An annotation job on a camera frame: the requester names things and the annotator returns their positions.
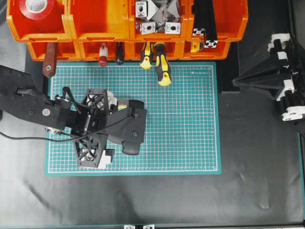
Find red white handled tool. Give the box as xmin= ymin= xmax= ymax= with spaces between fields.
xmin=98 ymin=42 xmax=108 ymax=67

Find medium yellow black screwdriver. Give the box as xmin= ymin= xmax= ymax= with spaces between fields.
xmin=140 ymin=42 xmax=153 ymax=69

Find brown wooden handled tool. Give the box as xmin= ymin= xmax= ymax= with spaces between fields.
xmin=42 ymin=42 xmax=58 ymax=78

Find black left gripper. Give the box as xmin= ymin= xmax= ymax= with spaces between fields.
xmin=71 ymin=89 xmax=144 ymax=168

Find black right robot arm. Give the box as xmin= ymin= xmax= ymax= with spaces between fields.
xmin=232 ymin=0 xmax=305 ymax=136

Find black aluminium profile upper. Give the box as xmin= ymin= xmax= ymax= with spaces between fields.
xmin=192 ymin=0 xmax=205 ymax=36

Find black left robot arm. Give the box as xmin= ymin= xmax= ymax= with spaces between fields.
xmin=0 ymin=66 xmax=147 ymax=168

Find pile of grey corner brackets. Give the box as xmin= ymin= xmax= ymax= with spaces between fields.
xmin=134 ymin=0 xmax=182 ymax=35

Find orange lower bin small screwdriver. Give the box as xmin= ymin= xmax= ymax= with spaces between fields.
xmin=179 ymin=41 xmax=231 ymax=60

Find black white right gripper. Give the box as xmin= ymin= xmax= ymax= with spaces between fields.
xmin=232 ymin=33 xmax=301 ymax=122

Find grey bracket at table edge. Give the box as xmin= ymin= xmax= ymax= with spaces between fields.
xmin=124 ymin=225 xmax=136 ymax=229

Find orange lower end bin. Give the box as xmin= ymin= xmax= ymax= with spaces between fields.
xmin=27 ymin=42 xmax=81 ymax=61

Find black handled tool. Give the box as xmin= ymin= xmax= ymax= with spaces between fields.
xmin=115 ymin=42 xmax=124 ymax=65

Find red tape roll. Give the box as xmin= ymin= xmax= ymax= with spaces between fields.
xmin=19 ymin=0 xmax=57 ymax=21

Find small yellow screwdriver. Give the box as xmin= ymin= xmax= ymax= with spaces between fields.
xmin=190 ymin=42 xmax=204 ymax=53

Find orange upper end bin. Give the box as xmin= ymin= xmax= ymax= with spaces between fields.
xmin=6 ymin=0 xmax=71 ymax=42

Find orange lower bin dark handles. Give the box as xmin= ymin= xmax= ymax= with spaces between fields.
xmin=74 ymin=41 xmax=132 ymax=61

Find green cutting mat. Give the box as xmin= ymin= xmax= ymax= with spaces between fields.
xmin=45 ymin=62 xmax=221 ymax=176

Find black cable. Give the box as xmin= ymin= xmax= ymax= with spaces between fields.
xmin=0 ymin=112 xmax=139 ymax=143

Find orange lower bin yellow screwdrivers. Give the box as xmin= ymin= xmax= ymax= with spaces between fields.
xmin=129 ymin=42 xmax=184 ymax=61

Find black aluminium profile lower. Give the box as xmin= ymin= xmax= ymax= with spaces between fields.
xmin=203 ymin=0 xmax=218 ymax=48

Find black aluminium profile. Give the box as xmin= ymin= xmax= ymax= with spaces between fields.
xmin=203 ymin=0 xmax=218 ymax=48
xmin=192 ymin=0 xmax=205 ymax=36

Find cream foam tape roll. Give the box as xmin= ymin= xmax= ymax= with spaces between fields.
xmin=107 ymin=91 xmax=129 ymax=114

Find large yellow black screwdriver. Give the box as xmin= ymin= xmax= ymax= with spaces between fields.
xmin=154 ymin=42 xmax=172 ymax=86

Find orange end bin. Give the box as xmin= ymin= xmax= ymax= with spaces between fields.
xmin=6 ymin=0 xmax=71 ymax=42
xmin=27 ymin=42 xmax=81 ymax=61

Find orange upper bin with brackets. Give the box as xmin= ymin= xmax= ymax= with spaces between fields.
xmin=128 ymin=0 xmax=191 ymax=42

